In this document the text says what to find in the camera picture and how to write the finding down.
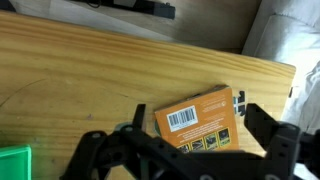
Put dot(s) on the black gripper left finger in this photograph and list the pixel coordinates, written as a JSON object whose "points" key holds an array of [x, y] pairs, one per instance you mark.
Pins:
{"points": [[100, 156]]}

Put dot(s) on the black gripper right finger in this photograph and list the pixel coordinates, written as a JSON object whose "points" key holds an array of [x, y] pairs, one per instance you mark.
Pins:
{"points": [[280, 146]]}

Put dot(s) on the orange children's paperback book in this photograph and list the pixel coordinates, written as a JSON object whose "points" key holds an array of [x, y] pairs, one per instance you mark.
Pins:
{"points": [[206, 116]]}

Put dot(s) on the green plastic tray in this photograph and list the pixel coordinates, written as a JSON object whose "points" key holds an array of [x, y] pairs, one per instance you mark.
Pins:
{"points": [[13, 163]]}

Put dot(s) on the grey fabric sofa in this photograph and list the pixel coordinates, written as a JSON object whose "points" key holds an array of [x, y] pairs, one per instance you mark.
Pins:
{"points": [[286, 30]]}

